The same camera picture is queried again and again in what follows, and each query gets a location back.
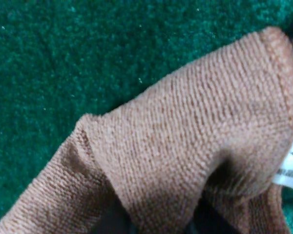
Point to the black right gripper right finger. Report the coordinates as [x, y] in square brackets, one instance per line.
[202, 218]

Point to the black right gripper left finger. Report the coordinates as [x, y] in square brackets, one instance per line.
[118, 221]

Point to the brown cloth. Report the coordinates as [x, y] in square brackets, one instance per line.
[217, 128]

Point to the green felt table cover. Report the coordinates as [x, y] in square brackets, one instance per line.
[60, 59]

